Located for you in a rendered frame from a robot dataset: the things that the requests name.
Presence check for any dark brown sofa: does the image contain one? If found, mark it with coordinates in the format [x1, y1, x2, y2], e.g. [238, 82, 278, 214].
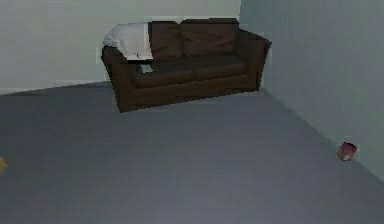
[100, 17, 273, 113]

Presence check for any white blanket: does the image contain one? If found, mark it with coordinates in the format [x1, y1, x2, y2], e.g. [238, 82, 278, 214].
[102, 22, 155, 62]

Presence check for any small red can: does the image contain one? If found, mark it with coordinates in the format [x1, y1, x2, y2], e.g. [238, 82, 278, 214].
[336, 141, 358, 162]

